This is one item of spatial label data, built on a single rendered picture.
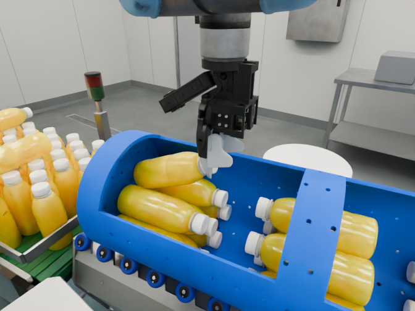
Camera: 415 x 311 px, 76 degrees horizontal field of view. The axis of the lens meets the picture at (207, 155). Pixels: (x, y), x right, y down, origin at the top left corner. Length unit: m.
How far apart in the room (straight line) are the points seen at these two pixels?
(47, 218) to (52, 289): 0.37
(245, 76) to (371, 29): 3.32
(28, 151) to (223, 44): 0.65
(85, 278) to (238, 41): 0.68
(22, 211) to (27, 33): 4.39
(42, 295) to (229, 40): 0.42
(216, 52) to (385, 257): 0.54
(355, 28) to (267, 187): 3.20
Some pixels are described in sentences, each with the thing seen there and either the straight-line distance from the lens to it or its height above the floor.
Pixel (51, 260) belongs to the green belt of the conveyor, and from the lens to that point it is 0.86.
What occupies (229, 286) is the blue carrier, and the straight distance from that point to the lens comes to 0.46.
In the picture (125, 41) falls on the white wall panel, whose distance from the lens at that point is 6.03.
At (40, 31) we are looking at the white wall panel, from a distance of 5.21.
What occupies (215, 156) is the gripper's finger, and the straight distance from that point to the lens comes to 0.47.
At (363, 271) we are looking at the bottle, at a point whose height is 1.14.
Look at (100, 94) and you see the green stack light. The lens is 1.17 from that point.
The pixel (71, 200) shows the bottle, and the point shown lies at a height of 0.97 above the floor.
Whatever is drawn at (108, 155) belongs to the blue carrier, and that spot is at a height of 1.22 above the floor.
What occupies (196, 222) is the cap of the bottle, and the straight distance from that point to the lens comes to 0.52.
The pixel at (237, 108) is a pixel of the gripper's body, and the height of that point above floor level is 1.35.
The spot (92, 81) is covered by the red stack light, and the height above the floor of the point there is 1.23.
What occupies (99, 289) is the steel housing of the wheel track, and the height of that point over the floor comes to 0.86.
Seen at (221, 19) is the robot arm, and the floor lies 1.46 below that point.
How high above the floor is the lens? 1.48
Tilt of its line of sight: 29 degrees down
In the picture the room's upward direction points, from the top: straight up
